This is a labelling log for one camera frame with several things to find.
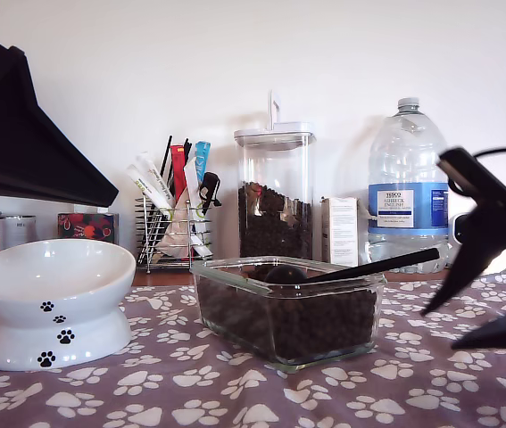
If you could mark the thin black stick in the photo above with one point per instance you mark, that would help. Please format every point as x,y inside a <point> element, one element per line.
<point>165,156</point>
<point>187,149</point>

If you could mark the white sachet green lettering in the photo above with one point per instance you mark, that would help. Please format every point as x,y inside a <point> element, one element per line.
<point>145,189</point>

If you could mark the purple paw print tablecloth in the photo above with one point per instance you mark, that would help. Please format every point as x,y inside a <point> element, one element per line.
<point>234,392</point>

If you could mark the red floral tissue box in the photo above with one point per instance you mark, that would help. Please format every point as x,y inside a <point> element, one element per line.
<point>87,229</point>

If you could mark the large clear water bottle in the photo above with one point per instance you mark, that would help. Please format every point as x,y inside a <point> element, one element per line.
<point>408,156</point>

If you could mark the brown cat food kibble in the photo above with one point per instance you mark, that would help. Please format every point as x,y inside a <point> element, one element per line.
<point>315,325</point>
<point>275,232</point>

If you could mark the silver tin can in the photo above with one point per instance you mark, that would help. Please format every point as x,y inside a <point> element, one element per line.
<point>20,229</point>

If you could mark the white paw print cat bowl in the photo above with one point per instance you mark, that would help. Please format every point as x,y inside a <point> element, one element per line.
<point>56,267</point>

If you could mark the black plastic measuring scoop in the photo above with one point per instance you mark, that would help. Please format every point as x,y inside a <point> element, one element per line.
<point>368,268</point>

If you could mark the tall clear jar white lid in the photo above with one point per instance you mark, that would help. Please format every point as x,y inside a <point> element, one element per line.
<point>275,156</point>

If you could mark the beige paper packet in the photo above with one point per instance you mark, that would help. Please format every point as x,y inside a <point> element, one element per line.
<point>174,236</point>

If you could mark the black clip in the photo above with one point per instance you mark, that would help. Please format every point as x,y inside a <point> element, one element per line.
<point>210,180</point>

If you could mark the rectangular clear glass food dish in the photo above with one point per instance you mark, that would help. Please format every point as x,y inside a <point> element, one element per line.
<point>289,366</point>

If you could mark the small white cardboard box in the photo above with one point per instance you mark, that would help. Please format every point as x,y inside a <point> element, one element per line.
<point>342,232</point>

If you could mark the blue sachet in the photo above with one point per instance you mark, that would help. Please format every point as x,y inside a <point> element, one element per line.
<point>202,160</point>

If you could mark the small white round camera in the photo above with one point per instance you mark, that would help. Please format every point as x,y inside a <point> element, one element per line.
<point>461,229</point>

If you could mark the white tissue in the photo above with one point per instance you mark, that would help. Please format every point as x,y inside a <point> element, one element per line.
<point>92,209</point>

